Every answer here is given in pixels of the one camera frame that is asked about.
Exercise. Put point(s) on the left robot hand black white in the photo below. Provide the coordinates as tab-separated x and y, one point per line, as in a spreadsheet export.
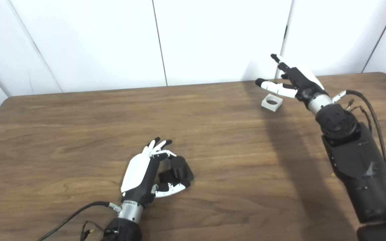
136	174

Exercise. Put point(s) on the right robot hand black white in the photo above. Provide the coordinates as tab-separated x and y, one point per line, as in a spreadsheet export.
302	83

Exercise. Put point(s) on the white square piece with hole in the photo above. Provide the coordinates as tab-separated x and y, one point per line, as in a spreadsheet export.
270	106

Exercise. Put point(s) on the black peg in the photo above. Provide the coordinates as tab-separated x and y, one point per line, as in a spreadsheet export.
178	169

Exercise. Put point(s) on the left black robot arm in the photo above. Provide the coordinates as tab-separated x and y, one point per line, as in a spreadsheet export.
124	231

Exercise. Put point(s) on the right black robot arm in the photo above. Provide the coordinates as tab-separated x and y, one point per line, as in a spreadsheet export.
360	160

